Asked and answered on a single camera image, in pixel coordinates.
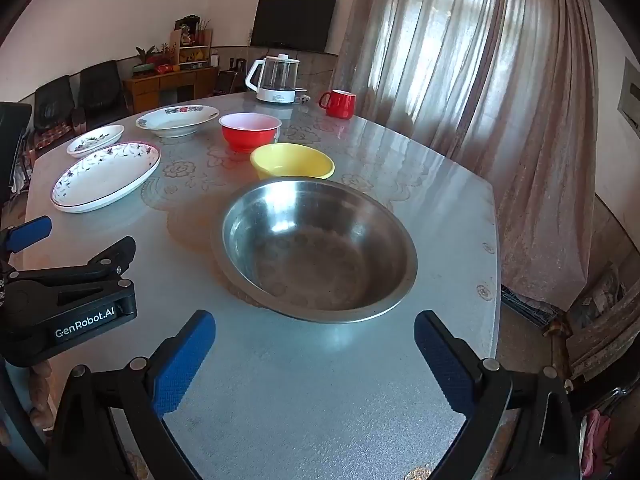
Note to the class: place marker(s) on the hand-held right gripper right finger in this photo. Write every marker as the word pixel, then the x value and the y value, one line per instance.
pixel 445 365

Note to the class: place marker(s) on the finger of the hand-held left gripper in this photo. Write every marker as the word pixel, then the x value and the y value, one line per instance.
pixel 115 255
pixel 30 232

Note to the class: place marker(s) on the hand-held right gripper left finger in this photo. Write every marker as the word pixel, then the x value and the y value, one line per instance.
pixel 185 360

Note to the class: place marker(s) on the large oval floral plate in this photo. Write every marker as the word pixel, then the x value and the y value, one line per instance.
pixel 100 180

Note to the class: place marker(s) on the small rose print plate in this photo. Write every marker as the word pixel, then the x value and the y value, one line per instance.
pixel 97 140

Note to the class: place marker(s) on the round bird print plate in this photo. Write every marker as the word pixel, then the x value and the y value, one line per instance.
pixel 175 117

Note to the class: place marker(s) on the stainless steel bowl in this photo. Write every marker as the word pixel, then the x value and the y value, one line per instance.
pixel 320 260

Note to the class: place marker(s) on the red plastic bowl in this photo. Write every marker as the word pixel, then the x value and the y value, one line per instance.
pixel 245 137

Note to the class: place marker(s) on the yellow plastic bowl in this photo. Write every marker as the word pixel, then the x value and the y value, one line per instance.
pixel 292 160

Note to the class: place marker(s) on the black armchair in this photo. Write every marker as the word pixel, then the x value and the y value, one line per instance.
pixel 52 105
pixel 105 90
pixel 15 135

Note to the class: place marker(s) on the beige lace curtain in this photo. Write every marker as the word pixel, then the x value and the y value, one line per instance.
pixel 450 60
pixel 605 320

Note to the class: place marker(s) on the pink cloth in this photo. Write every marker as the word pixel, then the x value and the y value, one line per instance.
pixel 597 440

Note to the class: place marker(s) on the wooden cabinet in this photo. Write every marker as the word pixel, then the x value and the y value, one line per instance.
pixel 150 85

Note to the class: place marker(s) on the potted green plant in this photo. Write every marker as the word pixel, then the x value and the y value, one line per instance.
pixel 146 57

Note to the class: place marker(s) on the wooden display shelf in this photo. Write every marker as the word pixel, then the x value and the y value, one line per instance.
pixel 192 47

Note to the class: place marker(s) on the white glass electric kettle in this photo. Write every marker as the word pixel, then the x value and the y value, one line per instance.
pixel 275 77

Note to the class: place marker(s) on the white power plug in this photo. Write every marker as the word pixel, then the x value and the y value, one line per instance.
pixel 304 99

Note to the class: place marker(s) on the red mug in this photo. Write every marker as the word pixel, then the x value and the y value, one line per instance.
pixel 342 105

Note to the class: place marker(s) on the black flat television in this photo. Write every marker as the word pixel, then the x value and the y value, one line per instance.
pixel 292 22

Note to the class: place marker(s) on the wall electrical box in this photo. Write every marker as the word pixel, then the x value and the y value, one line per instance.
pixel 630 100

